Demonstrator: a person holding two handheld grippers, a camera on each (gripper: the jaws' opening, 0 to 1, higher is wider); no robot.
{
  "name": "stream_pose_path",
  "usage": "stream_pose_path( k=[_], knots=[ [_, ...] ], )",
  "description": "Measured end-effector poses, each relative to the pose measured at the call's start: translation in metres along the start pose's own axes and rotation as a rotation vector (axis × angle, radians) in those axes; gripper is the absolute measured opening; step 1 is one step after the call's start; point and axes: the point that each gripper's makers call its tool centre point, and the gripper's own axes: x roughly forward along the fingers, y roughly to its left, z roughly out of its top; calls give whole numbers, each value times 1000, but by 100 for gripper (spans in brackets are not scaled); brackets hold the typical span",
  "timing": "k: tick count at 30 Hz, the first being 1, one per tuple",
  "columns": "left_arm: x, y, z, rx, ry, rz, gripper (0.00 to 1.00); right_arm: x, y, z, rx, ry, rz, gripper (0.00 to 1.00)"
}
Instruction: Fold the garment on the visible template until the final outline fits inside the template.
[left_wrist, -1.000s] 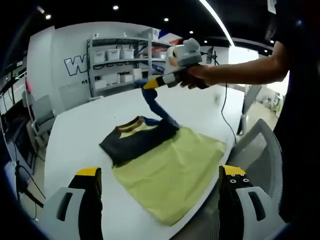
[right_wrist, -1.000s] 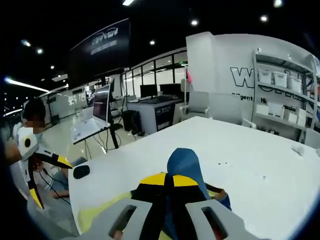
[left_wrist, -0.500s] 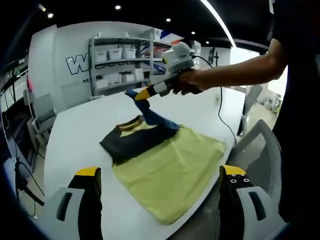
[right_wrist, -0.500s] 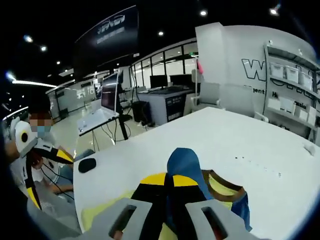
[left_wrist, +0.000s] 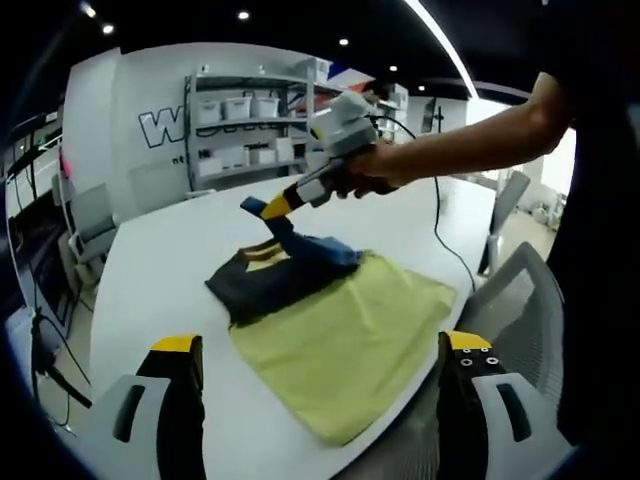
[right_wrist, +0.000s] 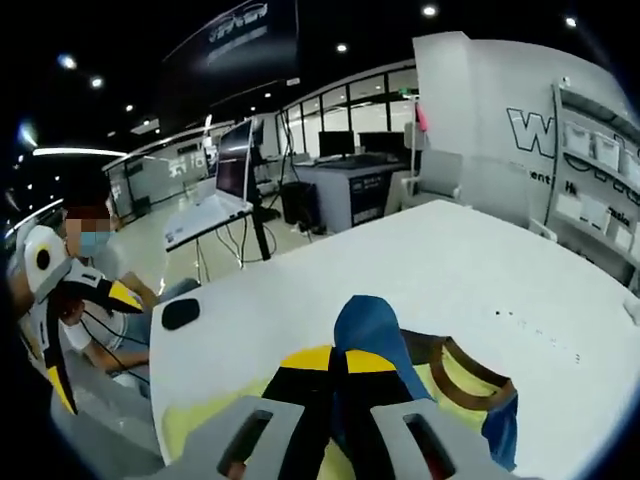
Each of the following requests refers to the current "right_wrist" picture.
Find large computer monitor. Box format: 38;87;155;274
214;118;255;202

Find person's head with blue mask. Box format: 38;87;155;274
64;197;116;261

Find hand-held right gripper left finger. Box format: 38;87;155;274
144;344;334;480

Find ceiling spotlights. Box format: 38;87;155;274
57;4;576;139

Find black computer monitor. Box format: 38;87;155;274
318;129;356;160
357;131;405;157

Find white stand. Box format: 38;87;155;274
402;97;431;201

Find dark gripper cable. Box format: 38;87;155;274
79;304;154;389

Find yellow grey blue garment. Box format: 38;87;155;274
162;294;521;480

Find grey metal shelving unit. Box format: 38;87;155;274
544;79;640;296

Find black oval device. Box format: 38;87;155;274
160;297;202;332

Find black waste bin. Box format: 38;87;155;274
281;180;321;235

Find group of white storage bins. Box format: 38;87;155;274
554;119;640;251

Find grey counter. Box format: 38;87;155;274
293;158;414;234

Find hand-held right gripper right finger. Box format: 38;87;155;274
342;348;539;480

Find white desk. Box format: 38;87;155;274
163;192;255;254

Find dark hanging banner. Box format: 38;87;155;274
160;0;302;109

